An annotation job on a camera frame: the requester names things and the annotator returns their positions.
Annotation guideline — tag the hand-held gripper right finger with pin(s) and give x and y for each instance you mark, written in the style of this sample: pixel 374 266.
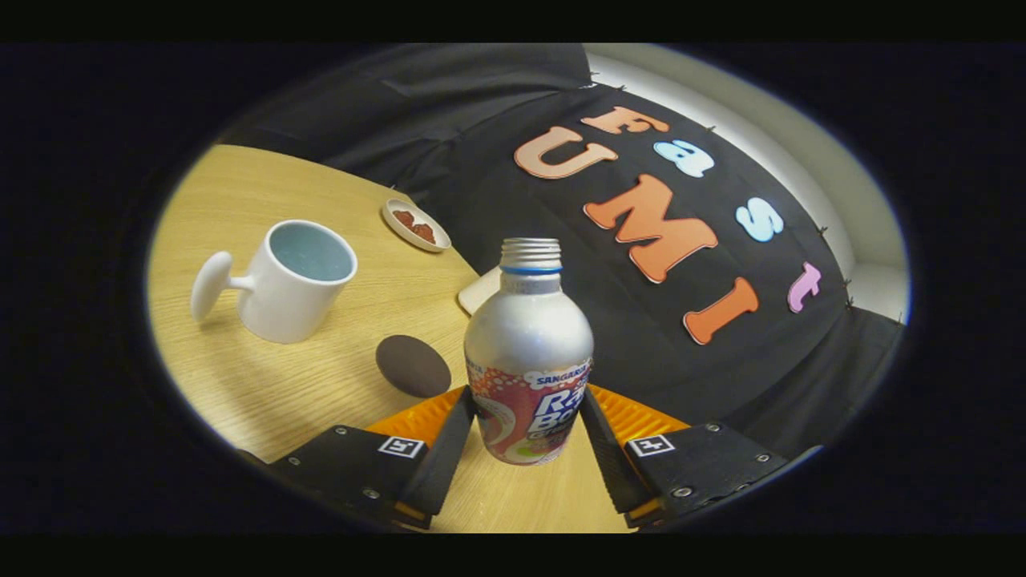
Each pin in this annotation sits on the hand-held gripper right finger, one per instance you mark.
pixel 609 465

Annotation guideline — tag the red food piece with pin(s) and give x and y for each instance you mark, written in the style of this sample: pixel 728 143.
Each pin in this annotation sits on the red food piece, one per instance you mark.
pixel 403 219
pixel 424 234

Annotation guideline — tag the white round plate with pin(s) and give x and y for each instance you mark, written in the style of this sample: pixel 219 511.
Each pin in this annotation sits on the white round plate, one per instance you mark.
pixel 397 228

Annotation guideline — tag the black backdrop cloth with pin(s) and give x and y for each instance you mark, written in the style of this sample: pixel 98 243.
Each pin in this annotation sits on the black backdrop cloth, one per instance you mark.
pixel 641 344

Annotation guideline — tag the dark brown round coaster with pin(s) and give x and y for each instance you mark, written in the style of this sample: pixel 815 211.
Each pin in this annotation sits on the dark brown round coaster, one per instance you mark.
pixel 413 366

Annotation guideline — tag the white cup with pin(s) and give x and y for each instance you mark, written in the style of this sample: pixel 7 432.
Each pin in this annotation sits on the white cup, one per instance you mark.
pixel 280 304

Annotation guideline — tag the wooden table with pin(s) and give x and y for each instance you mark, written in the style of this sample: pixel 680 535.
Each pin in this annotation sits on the wooden table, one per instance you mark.
pixel 280 393

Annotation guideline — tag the white toaster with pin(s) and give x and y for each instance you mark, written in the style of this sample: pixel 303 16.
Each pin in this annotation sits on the white toaster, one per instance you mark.
pixel 479 292

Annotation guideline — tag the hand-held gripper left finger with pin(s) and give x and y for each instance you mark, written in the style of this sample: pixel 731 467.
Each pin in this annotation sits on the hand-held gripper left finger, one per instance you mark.
pixel 445 465

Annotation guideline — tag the silver juice bottle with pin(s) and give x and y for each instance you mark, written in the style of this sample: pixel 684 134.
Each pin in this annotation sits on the silver juice bottle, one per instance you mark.
pixel 529 344

